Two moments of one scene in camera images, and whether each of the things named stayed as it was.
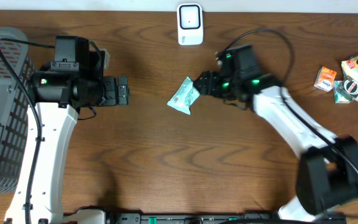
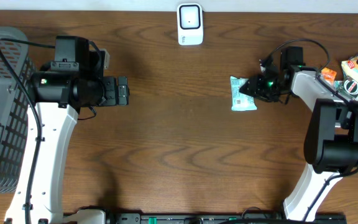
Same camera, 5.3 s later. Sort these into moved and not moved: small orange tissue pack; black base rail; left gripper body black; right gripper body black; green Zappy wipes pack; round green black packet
Moved: right gripper body black; green Zappy wipes pack
Not moved: small orange tissue pack; left gripper body black; round green black packet; black base rail
